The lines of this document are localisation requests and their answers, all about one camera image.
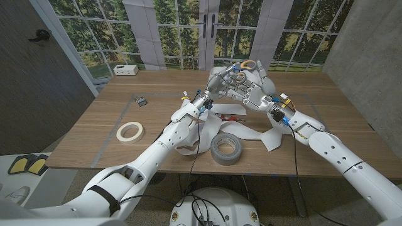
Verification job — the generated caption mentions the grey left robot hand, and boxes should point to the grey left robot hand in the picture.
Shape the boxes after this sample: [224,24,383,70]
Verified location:
[191,64,237,115]

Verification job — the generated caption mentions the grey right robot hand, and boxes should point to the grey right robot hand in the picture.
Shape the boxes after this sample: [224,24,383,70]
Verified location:
[219,59,296,124]

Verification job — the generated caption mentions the scissors with beige grey handles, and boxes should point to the scissors with beige grey handles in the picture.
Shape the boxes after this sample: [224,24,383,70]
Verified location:
[231,59,258,84]

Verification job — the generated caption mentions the long white receipt paper strip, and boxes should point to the long white receipt paper strip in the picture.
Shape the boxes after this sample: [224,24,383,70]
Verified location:
[174,65,295,156]

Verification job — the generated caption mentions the printed window forest backdrop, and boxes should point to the printed window forest backdrop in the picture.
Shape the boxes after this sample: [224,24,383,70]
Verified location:
[30,0,356,90]

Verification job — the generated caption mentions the white power box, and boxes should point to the white power box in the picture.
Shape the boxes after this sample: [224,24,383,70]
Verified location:
[112,64,140,77]

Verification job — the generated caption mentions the beige masking tape roll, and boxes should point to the beige masking tape roll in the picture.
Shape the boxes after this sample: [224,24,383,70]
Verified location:
[116,121,145,145]

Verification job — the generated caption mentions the grey table leg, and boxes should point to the grey table leg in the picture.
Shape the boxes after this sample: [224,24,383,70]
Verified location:
[288,175,308,218]

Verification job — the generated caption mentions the black round floor object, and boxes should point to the black round floor object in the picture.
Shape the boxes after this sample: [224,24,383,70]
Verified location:
[149,172,166,185]

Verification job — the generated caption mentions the white robot torso base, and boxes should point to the white robot torso base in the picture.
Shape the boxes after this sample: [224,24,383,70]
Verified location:
[169,187,260,226]

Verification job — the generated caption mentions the white floor board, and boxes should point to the white floor board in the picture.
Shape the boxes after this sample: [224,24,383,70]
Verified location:
[0,153,79,210]

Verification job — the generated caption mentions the yellow black foot pedal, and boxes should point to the yellow black foot pedal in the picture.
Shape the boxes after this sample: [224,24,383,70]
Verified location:
[8,154,32,175]
[28,154,50,176]

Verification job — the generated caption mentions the white robot torso edge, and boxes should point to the white robot torso edge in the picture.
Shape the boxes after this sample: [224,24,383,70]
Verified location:
[0,217,128,226]

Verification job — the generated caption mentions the white sneaker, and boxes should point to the white sneaker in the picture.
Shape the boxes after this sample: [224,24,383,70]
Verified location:
[3,186,31,205]

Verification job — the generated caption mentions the thin black left wrist wire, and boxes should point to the thin black left wrist wire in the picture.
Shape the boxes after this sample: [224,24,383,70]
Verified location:
[118,114,202,208]

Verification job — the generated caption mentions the thin black wrist wire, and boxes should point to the thin black wrist wire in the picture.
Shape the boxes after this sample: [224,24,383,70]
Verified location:
[288,124,351,226]
[118,114,202,208]

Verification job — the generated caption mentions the thin black right wrist wire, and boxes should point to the thin black right wrist wire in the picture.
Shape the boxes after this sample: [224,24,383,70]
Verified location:
[288,124,351,226]

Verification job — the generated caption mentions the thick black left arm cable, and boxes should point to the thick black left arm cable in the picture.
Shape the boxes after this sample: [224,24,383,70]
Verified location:
[156,120,173,143]

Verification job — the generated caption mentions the grey duct tape roll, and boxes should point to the grey duct tape roll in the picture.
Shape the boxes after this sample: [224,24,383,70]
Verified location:
[210,132,244,166]

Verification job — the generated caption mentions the black torso cable bundle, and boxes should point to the black torso cable bundle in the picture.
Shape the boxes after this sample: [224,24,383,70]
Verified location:
[184,193,227,226]

